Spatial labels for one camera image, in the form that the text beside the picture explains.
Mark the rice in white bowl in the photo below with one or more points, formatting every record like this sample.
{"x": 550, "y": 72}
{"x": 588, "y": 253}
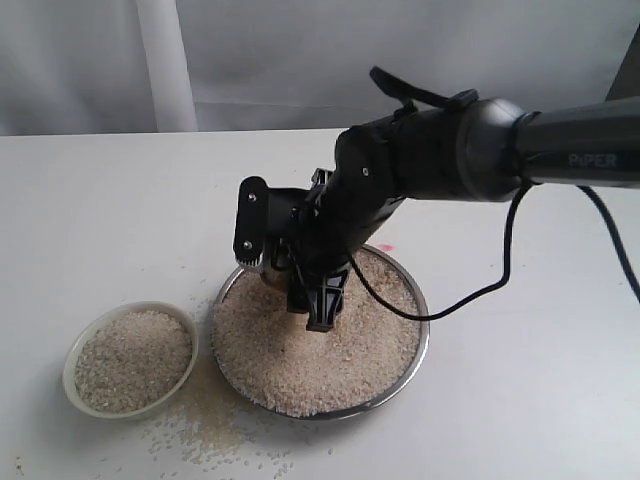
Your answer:
{"x": 132, "y": 361}

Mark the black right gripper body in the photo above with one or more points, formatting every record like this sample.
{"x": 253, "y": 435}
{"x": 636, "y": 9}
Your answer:
{"x": 321, "y": 227}

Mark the rice in steel tray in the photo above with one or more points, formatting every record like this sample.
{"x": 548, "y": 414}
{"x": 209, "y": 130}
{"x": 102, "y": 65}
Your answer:
{"x": 350, "y": 360}

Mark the white ceramic bowl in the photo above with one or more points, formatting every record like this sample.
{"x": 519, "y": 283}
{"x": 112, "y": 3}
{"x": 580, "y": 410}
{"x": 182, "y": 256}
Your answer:
{"x": 67, "y": 374}

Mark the dark frame post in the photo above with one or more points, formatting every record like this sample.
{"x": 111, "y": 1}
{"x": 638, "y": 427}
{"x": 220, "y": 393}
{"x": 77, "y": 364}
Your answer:
{"x": 626, "y": 82}

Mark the white backdrop curtain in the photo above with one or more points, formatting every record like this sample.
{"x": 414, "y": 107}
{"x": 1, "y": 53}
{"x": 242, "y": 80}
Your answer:
{"x": 85, "y": 67}

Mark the brown wooden cup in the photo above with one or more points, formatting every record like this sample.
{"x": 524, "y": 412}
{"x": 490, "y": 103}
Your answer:
{"x": 277, "y": 271}

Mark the round steel tray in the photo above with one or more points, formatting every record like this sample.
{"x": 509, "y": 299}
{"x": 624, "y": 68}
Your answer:
{"x": 425, "y": 330}

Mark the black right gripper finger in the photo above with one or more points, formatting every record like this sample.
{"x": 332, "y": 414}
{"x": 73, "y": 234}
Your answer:
{"x": 320, "y": 296}
{"x": 252, "y": 224}

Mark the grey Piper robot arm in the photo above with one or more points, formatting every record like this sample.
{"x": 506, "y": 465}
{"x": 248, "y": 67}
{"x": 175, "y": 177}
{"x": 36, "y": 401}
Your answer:
{"x": 465, "y": 150}

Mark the spilled rice on table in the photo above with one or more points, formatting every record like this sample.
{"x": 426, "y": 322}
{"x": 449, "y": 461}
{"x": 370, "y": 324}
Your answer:
{"x": 210, "y": 432}

